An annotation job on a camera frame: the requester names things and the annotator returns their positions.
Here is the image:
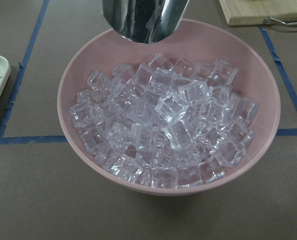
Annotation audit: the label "clear ice cubes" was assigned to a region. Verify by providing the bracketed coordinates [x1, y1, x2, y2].
[68, 54, 260, 189]

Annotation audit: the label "metal ice scoop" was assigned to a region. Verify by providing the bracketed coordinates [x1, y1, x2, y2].
[101, 0, 189, 44]

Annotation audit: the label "pink bowl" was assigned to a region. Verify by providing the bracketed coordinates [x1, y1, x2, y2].
[57, 19, 281, 196]

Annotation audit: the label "wooden cutting board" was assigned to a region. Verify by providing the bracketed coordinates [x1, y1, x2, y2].
[219, 0, 297, 26]

